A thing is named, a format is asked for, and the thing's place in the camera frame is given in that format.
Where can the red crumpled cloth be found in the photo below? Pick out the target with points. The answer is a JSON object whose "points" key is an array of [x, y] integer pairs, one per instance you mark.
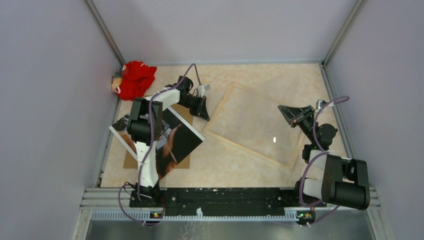
{"points": [[132, 80]]}

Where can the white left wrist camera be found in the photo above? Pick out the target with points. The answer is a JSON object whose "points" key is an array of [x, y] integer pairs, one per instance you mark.
{"points": [[201, 89]]}

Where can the white wooden picture frame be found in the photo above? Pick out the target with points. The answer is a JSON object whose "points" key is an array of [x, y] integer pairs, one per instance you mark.
{"points": [[228, 142]]}

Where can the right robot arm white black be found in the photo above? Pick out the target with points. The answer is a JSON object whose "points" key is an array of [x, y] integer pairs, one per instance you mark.
{"points": [[345, 181]]}

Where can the aluminium front rail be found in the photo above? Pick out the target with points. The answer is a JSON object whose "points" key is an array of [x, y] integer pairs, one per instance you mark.
{"points": [[105, 202]]}

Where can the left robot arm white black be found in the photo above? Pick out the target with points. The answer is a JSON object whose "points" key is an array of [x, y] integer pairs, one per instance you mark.
{"points": [[145, 126]]}

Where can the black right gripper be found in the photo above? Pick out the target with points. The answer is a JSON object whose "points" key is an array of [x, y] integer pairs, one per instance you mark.
{"points": [[293, 114]]}

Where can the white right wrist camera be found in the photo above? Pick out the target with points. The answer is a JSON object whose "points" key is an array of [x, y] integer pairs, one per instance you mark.
{"points": [[321, 105]]}

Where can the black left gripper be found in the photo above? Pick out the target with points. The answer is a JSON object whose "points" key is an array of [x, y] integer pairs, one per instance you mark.
{"points": [[200, 111]]}

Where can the clear acrylic glass sheet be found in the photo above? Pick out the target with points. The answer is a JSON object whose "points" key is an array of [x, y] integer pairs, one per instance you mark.
{"points": [[255, 129]]}

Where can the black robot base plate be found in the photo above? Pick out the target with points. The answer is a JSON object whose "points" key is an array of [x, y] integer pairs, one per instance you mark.
{"points": [[220, 202]]}

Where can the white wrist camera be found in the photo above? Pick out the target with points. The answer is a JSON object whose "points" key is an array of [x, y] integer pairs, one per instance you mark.
{"points": [[201, 89], [321, 105]]}

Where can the printed photo with white border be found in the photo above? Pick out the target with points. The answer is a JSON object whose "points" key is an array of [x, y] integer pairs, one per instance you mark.
{"points": [[121, 124]]}

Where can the brown cardboard backing board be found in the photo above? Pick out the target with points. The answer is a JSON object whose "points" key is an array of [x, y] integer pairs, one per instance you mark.
{"points": [[174, 147]]}

